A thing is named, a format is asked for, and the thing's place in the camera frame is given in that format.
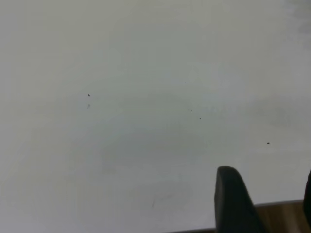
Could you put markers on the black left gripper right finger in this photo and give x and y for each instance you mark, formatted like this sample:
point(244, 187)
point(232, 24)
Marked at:
point(308, 196)

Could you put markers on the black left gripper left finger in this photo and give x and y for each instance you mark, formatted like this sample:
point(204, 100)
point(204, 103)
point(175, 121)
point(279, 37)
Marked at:
point(233, 206)

